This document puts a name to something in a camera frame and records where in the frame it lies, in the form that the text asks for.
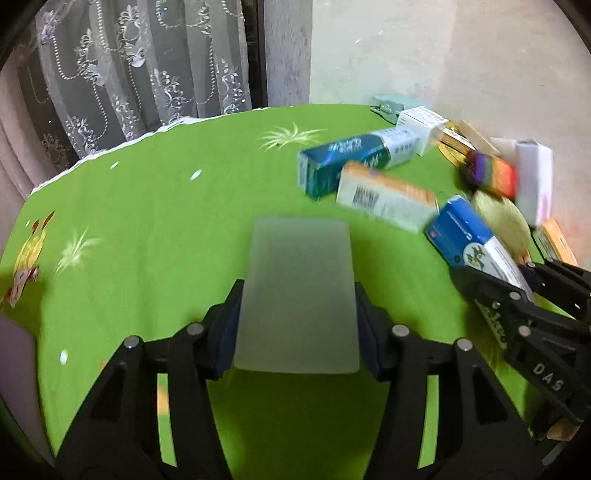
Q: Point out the small orange box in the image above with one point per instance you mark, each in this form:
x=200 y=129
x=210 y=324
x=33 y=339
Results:
x=556 y=240

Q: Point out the green printed desktop cloth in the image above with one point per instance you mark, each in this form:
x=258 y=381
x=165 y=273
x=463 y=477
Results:
x=161 y=258

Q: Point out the gold candy wrapper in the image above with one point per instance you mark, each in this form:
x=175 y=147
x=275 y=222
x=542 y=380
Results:
x=455 y=145

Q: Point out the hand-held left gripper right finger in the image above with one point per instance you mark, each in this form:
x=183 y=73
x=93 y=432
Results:
x=367 y=337

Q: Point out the orange white medicine box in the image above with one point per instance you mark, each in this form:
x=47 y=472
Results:
x=392 y=198

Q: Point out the blue white medicine box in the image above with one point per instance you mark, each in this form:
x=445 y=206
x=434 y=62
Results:
x=466 y=230

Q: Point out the small white carton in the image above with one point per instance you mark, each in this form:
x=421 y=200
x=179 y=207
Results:
x=422 y=122

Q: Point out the round gold item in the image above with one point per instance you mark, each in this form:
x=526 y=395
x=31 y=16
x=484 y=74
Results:
x=501 y=221

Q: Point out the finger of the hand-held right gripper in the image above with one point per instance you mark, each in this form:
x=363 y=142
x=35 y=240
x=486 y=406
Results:
x=489 y=295
x=563 y=281

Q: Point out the teal long carton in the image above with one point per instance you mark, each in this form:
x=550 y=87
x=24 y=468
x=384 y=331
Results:
x=341 y=161

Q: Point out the rainbow striped item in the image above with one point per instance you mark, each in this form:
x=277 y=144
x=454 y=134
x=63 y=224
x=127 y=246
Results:
x=494 y=173

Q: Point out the beige flat box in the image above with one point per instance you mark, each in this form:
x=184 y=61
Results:
x=478 y=136

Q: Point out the frosted translucent plastic case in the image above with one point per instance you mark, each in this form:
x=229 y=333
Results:
x=295 y=295

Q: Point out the grey lace curtain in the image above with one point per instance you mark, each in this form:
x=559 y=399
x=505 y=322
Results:
x=138 y=69

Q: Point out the teal plastic clip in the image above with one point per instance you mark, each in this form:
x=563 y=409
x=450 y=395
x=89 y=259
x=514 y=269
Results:
x=390 y=104

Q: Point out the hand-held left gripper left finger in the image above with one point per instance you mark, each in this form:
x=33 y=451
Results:
x=228 y=332

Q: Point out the white pink box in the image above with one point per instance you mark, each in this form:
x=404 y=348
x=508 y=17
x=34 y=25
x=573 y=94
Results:
x=533 y=184

